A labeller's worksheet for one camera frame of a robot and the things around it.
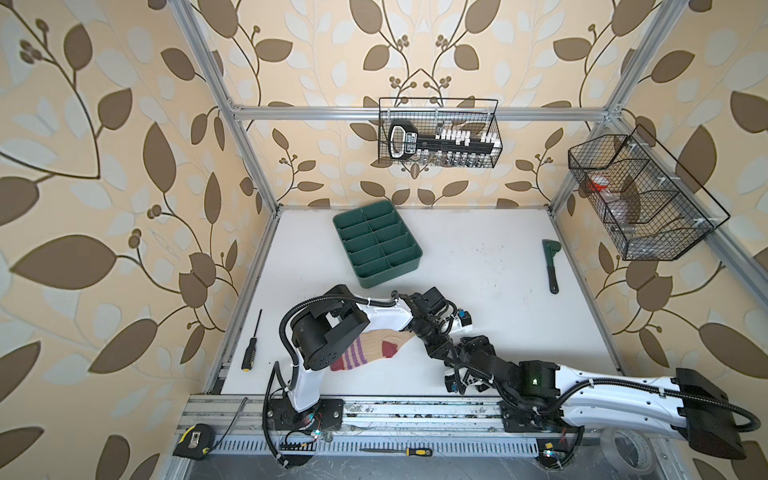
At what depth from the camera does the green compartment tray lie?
0.98 meters

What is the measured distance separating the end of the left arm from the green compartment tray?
236 mm

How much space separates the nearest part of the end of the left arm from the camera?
0.75 meters
